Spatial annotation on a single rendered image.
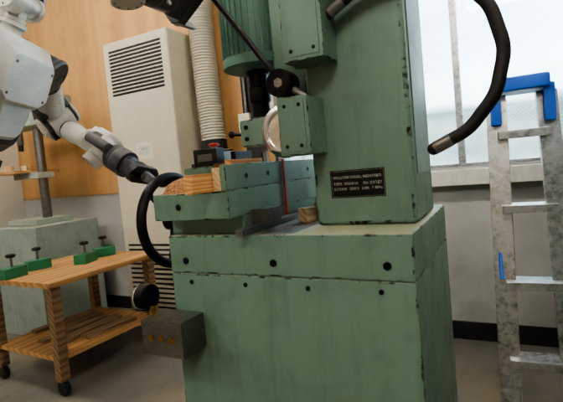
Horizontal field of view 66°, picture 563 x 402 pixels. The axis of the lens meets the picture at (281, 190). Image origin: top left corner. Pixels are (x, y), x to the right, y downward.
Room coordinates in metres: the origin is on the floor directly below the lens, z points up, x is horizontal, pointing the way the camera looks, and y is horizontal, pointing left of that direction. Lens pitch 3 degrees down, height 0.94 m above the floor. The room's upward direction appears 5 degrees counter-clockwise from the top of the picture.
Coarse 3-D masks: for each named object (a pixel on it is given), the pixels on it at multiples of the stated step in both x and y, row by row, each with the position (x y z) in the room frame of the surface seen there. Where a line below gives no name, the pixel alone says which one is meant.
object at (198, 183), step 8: (184, 176) 0.86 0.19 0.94; (192, 176) 0.86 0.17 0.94; (200, 176) 0.88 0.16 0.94; (208, 176) 0.90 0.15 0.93; (184, 184) 0.86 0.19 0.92; (192, 184) 0.86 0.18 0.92; (200, 184) 0.88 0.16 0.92; (208, 184) 0.90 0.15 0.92; (192, 192) 0.86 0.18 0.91; (200, 192) 0.88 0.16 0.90; (208, 192) 0.90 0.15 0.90
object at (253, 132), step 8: (248, 120) 1.13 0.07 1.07; (256, 120) 1.11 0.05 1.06; (240, 128) 1.14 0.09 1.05; (248, 128) 1.13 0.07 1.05; (256, 128) 1.11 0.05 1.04; (248, 136) 1.13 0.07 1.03; (256, 136) 1.11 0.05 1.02; (248, 144) 1.13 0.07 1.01; (256, 144) 1.12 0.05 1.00; (264, 144) 1.11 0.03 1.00
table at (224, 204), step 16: (224, 192) 0.90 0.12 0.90; (240, 192) 0.94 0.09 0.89; (256, 192) 1.00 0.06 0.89; (272, 192) 1.07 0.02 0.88; (288, 192) 1.15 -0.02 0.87; (304, 192) 1.24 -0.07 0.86; (160, 208) 0.99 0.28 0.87; (176, 208) 0.96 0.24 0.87; (192, 208) 0.94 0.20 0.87; (208, 208) 0.92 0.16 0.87; (224, 208) 0.90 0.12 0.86; (240, 208) 0.94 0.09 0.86; (256, 208) 1.00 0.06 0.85
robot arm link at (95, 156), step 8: (88, 136) 1.39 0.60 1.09; (96, 136) 1.39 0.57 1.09; (104, 136) 1.43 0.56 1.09; (96, 144) 1.37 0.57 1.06; (104, 144) 1.36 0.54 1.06; (112, 144) 1.42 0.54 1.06; (88, 152) 1.40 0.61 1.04; (96, 152) 1.39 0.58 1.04; (104, 152) 1.36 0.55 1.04; (88, 160) 1.39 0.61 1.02; (96, 160) 1.40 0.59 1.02; (104, 160) 1.38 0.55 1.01; (96, 168) 1.42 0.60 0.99
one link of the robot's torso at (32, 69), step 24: (0, 24) 1.08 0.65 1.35; (0, 48) 0.99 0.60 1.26; (24, 48) 1.06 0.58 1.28; (0, 72) 0.99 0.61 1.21; (24, 72) 1.06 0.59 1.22; (48, 72) 1.16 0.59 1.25; (0, 96) 1.01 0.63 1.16; (24, 96) 1.10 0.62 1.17; (0, 120) 1.05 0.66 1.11; (24, 120) 1.15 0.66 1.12; (0, 144) 1.11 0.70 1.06
